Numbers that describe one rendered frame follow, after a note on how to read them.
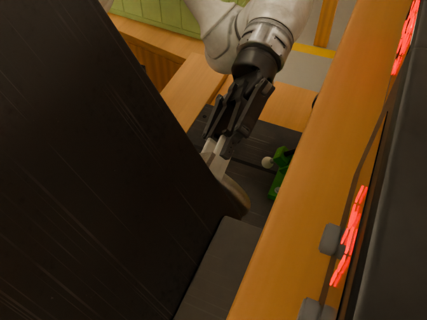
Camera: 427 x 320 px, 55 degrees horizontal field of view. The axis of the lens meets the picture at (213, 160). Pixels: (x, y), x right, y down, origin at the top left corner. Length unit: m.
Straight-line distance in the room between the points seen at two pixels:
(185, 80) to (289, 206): 1.07
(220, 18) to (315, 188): 0.70
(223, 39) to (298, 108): 0.42
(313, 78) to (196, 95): 1.62
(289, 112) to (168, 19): 0.66
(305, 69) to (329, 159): 2.59
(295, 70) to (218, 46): 1.91
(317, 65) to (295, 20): 2.08
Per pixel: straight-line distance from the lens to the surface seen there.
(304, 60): 2.87
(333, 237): 0.16
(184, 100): 1.18
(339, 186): 0.20
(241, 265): 0.51
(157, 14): 1.65
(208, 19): 0.89
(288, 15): 0.76
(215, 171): 0.62
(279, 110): 1.19
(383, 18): 0.32
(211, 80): 1.24
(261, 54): 0.71
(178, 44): 1.58
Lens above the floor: 1.70
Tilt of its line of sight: 51 degrees down
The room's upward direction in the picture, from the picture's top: straight up
